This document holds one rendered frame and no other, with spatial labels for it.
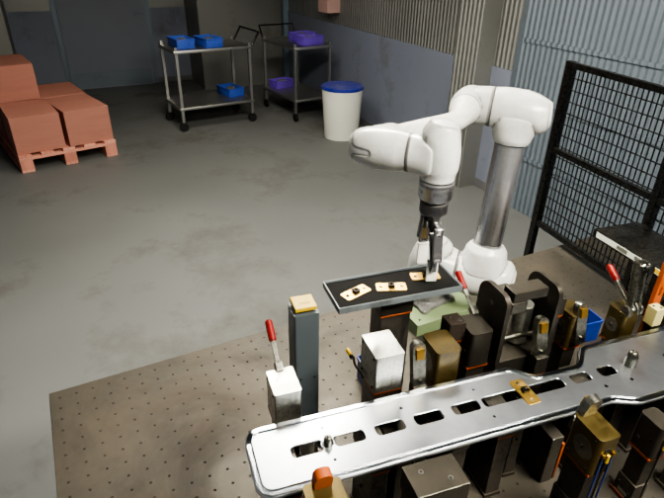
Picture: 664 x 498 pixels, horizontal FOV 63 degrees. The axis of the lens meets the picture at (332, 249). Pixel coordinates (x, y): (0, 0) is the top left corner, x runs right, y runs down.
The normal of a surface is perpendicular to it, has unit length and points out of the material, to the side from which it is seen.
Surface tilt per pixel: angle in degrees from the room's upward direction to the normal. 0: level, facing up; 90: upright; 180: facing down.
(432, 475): 0
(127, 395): 0
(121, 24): 90
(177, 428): 0
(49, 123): 90
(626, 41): 90
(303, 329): 90
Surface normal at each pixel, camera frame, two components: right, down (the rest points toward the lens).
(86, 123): 0.66, 0.38
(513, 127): -0.33, 0.45
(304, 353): 0.32, 0.48
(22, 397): 0.02, -0.87
